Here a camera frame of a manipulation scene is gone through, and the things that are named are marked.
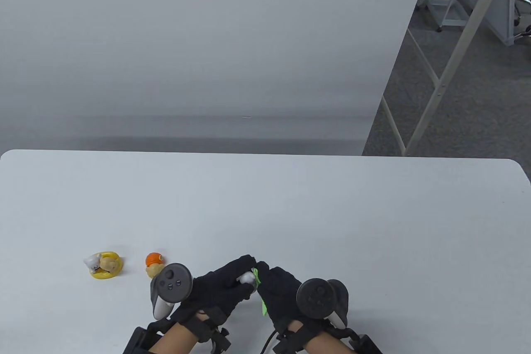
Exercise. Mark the person's left hand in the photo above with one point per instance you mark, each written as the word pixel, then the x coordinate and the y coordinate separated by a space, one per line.
pixel 215 287

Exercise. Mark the person's right hand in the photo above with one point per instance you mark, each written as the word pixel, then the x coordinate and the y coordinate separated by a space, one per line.
pixel 282 291

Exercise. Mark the green dusting cloth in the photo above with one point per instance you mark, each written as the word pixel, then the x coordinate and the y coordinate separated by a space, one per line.
pixel 264 306

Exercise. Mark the small white cat ornament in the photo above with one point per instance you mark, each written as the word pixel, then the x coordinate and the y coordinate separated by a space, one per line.
pixel 245 278

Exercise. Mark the orange capped dog ornament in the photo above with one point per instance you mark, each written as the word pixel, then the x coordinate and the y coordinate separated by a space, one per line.
pixel 154 262

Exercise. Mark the person's right forearm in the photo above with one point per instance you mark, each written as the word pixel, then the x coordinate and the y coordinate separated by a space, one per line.
pixel 327 345

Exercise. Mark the person's left forearm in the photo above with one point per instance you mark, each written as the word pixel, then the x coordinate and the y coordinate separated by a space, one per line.
pixel 174 339

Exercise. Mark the black right hand controller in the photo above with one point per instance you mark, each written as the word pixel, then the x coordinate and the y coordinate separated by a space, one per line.
pixel 317 300

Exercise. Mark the black hand controller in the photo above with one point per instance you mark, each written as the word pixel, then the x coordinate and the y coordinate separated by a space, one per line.
pixel 317 300
pixel 172 283

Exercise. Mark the black left hand controller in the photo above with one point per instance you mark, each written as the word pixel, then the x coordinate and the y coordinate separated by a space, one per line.
pixel 172 283

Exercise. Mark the large white backdrop board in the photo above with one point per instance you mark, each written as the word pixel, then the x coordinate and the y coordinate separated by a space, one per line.
pixel 207 47

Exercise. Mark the white metal support frame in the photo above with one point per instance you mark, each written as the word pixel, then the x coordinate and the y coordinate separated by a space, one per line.
pixel 460 47

